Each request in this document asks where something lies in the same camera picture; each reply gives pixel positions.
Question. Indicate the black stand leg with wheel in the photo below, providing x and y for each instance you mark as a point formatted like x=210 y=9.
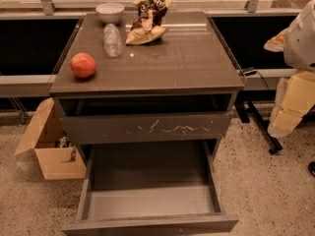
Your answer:
x=246 y=108

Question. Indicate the clear plastic water bottle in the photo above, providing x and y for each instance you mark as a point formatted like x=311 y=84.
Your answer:
x=112 y=41

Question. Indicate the metal can in box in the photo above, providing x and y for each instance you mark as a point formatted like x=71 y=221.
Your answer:
x=63 y=142

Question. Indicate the dark grey drawer cabinet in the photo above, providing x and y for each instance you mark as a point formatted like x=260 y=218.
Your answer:
x=188 y=70

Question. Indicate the brown chip bag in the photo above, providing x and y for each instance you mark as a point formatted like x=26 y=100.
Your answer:
x=147 y=28

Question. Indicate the red apple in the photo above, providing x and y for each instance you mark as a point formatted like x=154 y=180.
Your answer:
x=83 y=65

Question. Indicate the open bottom drawer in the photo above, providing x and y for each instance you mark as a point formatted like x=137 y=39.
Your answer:
x=151 y=189

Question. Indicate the white bowl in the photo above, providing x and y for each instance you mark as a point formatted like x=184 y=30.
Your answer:
x=110 y=13

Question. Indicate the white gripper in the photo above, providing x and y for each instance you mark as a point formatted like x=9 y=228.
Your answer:
x=301 y=44

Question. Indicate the closed middle drawer front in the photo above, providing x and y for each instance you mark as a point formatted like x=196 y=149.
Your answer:
x=113 y=129

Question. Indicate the open cardboard box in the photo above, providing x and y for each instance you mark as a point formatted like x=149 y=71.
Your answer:
x=41 y=135

